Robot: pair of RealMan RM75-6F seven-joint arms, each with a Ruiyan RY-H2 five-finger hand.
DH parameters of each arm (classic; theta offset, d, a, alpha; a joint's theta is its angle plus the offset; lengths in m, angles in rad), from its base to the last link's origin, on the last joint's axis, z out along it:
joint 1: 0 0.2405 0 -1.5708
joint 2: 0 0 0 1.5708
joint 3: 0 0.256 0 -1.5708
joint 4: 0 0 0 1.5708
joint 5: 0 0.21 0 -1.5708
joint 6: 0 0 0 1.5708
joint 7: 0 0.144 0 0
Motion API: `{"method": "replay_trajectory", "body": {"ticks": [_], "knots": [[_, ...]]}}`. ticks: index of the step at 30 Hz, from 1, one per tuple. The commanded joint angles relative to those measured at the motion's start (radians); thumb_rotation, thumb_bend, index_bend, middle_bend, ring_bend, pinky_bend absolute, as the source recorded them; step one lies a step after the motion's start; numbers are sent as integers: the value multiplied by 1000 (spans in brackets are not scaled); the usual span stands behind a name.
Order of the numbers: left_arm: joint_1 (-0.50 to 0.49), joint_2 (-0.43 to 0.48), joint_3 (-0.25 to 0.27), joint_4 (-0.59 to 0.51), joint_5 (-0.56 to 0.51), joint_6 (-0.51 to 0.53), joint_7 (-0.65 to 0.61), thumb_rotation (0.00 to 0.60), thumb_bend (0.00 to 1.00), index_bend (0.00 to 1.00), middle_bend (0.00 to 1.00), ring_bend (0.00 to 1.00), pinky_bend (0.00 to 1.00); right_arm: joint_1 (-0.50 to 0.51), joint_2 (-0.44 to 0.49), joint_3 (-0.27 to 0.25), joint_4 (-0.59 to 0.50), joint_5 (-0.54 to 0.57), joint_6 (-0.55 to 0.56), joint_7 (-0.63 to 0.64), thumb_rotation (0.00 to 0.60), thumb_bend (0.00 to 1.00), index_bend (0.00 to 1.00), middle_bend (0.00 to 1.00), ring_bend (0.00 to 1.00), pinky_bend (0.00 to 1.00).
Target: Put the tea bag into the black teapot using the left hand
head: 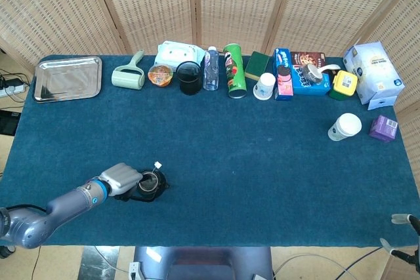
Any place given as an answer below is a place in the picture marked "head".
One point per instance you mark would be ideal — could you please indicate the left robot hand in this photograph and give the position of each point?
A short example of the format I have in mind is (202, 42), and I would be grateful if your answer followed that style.
(123, 178)

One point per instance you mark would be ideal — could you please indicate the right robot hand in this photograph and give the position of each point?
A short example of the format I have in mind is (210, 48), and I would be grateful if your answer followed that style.
(400, 217)

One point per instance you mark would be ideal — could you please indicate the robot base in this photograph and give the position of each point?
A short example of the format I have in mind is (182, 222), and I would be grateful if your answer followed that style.
(203, 263)

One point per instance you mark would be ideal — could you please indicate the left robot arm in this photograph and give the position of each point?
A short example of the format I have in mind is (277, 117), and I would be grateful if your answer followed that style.
(65, 203)

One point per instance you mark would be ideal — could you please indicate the black teapot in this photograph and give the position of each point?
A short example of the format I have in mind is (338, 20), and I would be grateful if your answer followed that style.
(160, 182)

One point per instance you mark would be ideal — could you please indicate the purple small box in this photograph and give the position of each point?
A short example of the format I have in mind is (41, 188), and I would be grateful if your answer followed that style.
(382, 129)

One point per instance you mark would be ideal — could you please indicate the pale green lint roller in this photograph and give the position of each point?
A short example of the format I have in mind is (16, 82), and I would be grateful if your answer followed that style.
(126, 78)

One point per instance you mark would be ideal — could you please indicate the white lidded coffee cup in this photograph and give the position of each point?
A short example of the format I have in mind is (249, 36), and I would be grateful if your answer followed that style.
(348, 124)

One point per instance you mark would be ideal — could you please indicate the orange jelly cup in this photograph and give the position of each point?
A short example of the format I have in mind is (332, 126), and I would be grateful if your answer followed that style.
(160, 75)

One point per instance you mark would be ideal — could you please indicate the blue tablecloth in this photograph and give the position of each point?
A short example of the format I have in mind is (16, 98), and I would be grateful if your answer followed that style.
(229, 145)

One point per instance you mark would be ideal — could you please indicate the stainless steel tray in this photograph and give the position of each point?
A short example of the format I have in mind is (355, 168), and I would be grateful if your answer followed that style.
(65, 78)

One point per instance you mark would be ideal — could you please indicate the black mesh pen holder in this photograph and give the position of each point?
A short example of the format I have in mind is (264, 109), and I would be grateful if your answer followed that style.
(189, 80)

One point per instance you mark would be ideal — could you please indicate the black flat box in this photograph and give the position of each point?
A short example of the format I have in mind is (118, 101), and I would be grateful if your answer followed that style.
(8, 122)

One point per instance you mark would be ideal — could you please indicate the white wet wipes pack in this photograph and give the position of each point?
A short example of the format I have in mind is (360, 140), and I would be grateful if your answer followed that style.
(177, 52)

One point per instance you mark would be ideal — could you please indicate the clear plastic water bottle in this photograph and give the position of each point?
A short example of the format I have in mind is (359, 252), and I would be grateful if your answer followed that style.
(211, 70)

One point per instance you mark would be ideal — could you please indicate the white power strip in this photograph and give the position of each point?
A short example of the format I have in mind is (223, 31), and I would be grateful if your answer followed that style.
(13, 90)

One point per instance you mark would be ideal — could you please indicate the yellow lid green container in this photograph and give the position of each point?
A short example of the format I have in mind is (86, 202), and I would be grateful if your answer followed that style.
(344, 83)

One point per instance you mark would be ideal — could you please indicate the black power adapter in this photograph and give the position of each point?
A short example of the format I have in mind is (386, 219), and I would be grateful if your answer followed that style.
(11, 82)

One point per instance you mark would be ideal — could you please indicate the large white blue carton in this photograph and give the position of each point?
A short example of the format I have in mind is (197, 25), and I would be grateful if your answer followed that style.
(374, 70)

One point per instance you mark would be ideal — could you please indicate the green chips can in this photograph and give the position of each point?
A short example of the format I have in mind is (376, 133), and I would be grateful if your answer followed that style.
(234, 70)

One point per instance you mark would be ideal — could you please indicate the white flower paper cup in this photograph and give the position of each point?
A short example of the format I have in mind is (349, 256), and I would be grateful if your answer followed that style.
(264, 86)

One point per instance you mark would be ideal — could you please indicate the green yellow sponge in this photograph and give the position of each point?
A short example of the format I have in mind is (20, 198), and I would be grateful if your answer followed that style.
(256, 65)

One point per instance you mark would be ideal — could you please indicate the blue pink cookie box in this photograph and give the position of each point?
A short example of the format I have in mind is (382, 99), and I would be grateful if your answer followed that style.
(283, 80)

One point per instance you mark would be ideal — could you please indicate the brown chocolate cookie box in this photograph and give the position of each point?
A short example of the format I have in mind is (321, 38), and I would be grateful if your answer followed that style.
(308, 58)

